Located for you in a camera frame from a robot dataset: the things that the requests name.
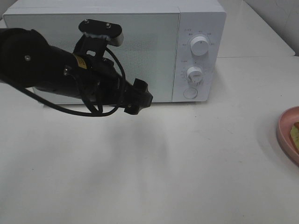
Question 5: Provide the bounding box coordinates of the white microwave door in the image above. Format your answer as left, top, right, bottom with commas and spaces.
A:
4, 14, 179, 102

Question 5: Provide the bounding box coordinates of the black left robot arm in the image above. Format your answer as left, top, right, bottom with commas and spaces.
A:
0, 28, 153, 117

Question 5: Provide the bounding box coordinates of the sandwich with lettuce and bacon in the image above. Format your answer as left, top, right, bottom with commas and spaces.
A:
290, 121, 299, 151

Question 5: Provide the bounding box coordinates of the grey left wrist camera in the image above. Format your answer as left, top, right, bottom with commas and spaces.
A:
78, 19, 124, 47

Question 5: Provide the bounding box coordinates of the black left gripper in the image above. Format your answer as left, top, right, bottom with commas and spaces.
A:
72, 37, 153, 115

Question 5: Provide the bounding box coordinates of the pink round plate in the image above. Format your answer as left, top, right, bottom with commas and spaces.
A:
276, 106, 299, 167

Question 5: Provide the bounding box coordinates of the round white door button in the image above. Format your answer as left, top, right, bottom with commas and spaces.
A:
184, 88, 198, 99

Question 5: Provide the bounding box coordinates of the white microwave oven body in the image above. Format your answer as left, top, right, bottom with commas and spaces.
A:
3, 0, 226, 102

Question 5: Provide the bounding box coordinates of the upper white power knob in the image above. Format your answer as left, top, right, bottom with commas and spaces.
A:
190, 35, 209, 56

